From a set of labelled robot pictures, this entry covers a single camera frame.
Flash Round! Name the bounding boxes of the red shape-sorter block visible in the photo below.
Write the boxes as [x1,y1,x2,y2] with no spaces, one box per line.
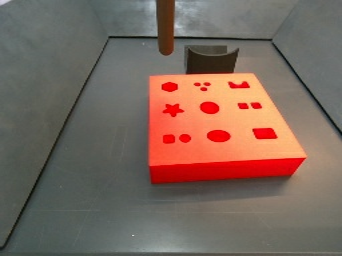
[148,73,306,184]

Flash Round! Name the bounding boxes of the dark grey curved holder block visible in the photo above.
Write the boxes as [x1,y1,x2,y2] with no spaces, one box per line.
[184,45,239,74]

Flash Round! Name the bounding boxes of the brown oval peg rod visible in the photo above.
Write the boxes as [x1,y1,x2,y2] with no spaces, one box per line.
[156,0,175,56]

